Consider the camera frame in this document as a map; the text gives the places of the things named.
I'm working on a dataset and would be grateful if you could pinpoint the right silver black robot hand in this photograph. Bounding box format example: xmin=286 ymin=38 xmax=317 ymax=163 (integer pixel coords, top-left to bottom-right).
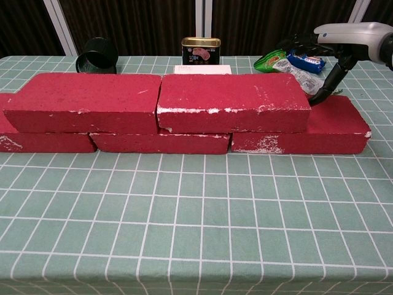
xmin=278 ymin=22 xmax=387 ymax=108

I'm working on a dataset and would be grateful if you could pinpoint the red foam brick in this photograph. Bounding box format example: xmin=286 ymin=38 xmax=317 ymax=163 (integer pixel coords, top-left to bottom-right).
xmin=2 ymin=73 xmax=163 ymax=135
xmin=0 ymin=93 xmax=98 ymax=154
xmin=88 ymin=128 xmax=232 ymax=154
xmin=230 ymin=95 xmax=372 ymax=154
xmin=156 ymin=73 xmax=311 ymax=134

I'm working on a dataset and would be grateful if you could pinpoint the dark brown curtain panel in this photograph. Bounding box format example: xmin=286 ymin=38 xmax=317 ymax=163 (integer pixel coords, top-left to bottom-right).
xmin=211 ymin=0 xmax=357 ymax=57
xmin=0 ymin=0 xmax=64 ymax=59
xmin=359 ymin=0 xmax=393 ymax=25
xmin=58 ymin=0 xmax=203 ymax=57

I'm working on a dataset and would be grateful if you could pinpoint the blue cookie pack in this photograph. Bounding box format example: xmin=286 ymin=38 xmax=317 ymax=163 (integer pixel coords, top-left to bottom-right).
xmin=287 ymin=49 xmax=327 ymax=76

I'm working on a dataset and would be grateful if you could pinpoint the green snack bag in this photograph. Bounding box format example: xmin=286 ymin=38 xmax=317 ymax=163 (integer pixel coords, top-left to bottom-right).
xmin=253 ymin=49 xmax=343 ymax=96

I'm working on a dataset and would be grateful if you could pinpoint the luncheon meat can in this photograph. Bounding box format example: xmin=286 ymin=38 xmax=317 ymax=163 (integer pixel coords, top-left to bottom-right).
xmin=181 ymin=37 xmax=222 ymax=66

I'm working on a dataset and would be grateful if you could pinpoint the white cardboard box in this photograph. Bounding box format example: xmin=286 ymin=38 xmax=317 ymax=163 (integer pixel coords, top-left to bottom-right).
xmin=173 ymin=64 xmax=233 ymax=76

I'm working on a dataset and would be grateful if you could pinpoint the black mesh pen holder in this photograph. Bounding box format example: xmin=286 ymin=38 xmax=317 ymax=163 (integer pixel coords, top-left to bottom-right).
xmin=75 ymin=37 xmax=119 ymax=74

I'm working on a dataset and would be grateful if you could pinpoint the green checked tablecloth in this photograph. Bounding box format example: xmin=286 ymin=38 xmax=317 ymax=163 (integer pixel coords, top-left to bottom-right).
xmin=0 ymin=55 xmax=393 ymax=295

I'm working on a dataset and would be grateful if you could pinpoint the white partition post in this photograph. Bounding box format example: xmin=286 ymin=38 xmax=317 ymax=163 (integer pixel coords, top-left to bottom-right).
xmin=42 ymin=0 xmax=77 ymax=57
xmin=335 ymin=0 xmax=372 ymax=57
xmin=195 ymin=0 xmax=212 ymax=57

